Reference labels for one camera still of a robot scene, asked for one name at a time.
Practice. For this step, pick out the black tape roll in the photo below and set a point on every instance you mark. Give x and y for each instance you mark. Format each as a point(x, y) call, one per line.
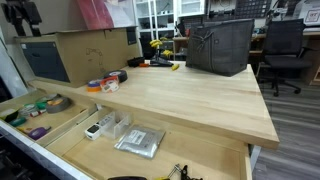
point(120, 74)

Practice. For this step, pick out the orange white tape dispenser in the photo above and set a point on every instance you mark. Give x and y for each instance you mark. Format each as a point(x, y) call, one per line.
point(110, 84)

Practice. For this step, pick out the orange blue tape roll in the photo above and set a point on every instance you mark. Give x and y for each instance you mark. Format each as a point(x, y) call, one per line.
point(94, 85)

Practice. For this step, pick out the right wooden drawer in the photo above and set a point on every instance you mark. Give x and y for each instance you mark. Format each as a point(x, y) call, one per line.
point(208, 156)

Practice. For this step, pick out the wooden drawer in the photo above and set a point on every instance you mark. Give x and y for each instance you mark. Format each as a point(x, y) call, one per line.
point(208, 156)
point(58, 123)

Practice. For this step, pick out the green tape box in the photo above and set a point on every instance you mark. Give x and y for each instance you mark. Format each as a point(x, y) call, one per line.
point(41, 105)

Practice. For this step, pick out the left wooden drawer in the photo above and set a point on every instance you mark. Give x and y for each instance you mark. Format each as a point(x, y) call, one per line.
point(58, 123)

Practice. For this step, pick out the purple tape roll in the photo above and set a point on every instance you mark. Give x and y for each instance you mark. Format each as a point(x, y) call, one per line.
point(39, 132)

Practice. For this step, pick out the yellow black clamps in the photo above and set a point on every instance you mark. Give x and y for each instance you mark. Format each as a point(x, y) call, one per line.
point(157, 60)

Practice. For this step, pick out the black pouch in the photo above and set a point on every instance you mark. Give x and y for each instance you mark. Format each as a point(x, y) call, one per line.
point(135, 62)

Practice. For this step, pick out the silver foil bag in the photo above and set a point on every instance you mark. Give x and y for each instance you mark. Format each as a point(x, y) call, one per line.
point(141, 140)

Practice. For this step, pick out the clear plastic box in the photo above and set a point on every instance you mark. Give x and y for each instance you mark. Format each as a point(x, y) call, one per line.
point(115, 124)

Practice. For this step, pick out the white shelving unit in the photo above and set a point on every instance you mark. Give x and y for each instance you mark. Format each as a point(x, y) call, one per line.
point(159, 18)

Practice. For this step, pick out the dark grey tote bag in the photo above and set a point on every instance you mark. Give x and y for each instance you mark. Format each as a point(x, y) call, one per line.
point(220, 47)

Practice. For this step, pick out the white handheld meter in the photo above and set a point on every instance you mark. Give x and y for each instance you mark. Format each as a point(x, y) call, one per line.
point(98, 128)

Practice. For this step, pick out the black pliers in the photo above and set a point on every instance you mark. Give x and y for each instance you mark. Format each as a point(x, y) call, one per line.
point(183, 173)

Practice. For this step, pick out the large cardboard box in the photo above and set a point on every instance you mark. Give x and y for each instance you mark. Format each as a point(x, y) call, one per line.
point(73, 58)

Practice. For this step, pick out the black office chair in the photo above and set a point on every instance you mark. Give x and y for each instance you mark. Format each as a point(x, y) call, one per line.
point(282, 50)

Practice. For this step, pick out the teal marker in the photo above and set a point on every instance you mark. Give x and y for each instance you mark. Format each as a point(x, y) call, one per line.
point(18, 121)

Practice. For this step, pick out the grey duct tape roll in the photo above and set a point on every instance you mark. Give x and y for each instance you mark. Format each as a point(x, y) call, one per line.
point(57, 103)

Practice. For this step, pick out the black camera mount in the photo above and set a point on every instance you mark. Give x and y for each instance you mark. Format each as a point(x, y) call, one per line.
point(17, 11)

